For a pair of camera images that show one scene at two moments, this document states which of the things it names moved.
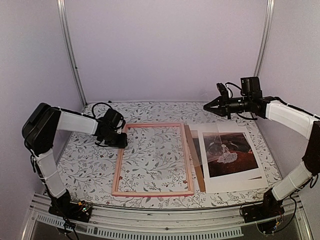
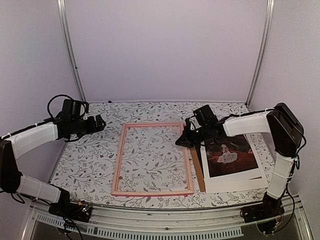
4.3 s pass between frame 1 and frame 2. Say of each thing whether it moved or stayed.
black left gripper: moved
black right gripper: moved
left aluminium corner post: stayed
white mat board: stayed
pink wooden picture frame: stayed
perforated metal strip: stayed
